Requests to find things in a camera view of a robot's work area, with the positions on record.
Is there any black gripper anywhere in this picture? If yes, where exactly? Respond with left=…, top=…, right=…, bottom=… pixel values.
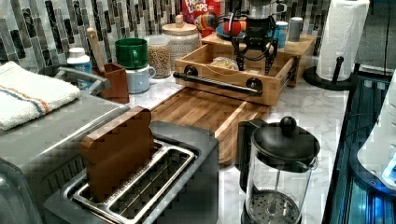
left=231, top=16, right=277, bottom=75

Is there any red apple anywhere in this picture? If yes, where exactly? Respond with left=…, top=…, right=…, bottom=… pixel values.
left=222, top=21, right=242, bottom=36

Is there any Deep River snack bag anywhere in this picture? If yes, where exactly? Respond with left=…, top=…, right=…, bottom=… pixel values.
left=211, top=57, right=238, bottom=70

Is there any blue cup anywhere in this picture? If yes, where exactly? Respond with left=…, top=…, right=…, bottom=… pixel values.
left=275, top=21, right=289, bottom=49

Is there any open wooden drawer box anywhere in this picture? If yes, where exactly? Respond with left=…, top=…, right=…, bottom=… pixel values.
left=175, top=44, right=297, bottom=106

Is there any grey cylindrical canister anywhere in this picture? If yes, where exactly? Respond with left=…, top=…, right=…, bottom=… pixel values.
left=289, top=17, right=304, bottom=42

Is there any black paper towel holder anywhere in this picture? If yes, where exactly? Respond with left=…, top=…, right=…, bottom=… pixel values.
left=303, top=55, right=359, bottom=91

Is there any Froot Loops cereal box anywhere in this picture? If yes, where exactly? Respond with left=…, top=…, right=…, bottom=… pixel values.
left=181, top=0, right=221, bottom=37

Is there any wooden cutting board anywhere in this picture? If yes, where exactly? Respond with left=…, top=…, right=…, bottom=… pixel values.
left=151, top=88, right=271, bottom=166

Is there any glass jar wooden lid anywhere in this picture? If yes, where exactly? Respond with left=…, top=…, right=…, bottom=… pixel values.
left=163, top=15, right=199, bottom=69

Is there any paper towel roll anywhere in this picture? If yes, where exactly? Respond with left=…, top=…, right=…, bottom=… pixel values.
left=316, top=0, right=370, bottom=81

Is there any glass jar of grains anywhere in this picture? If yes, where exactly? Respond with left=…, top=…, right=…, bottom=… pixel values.
left=145, top=35, right=171, bottom=78

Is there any black french press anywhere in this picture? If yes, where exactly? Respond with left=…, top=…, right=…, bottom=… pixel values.
left=237, top=117, right=320, bottom=224

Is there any white mug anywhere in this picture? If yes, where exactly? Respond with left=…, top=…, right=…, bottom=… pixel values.
left=126, top=65, right=157, bottom=94

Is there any green mug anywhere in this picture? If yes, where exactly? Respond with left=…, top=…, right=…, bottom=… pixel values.
left=115, top=37, right=149, bottom=70

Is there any brown utensil holder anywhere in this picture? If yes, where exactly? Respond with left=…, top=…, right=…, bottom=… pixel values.
left=92, top=63, right=129, bottom=104

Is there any silver toaster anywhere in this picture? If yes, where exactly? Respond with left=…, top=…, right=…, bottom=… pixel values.
left=44, top=121, right=219, bottom=224

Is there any wooden toast slice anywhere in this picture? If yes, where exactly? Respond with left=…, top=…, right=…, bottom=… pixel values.
left=80, top=106, right=156, bottom=203

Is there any white blue-label bottle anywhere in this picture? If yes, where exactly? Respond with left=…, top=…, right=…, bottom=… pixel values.
left=66, top=48, right=92, bottom=73

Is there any white striped towel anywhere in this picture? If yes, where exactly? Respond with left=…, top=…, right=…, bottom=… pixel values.
left=0, top=62, right=80, bottom=131

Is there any grey toaster oven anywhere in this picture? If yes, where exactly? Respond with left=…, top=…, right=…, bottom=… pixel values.
left=0, top=67, right=129, bottom=224

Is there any black drawer handle bar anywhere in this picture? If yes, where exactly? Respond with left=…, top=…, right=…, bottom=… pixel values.
left=173, top=65, right=262, bottom=97

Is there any wooden utensil handle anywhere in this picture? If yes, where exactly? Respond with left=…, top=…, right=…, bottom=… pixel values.
left=86, top=27, right=106, bottom=73

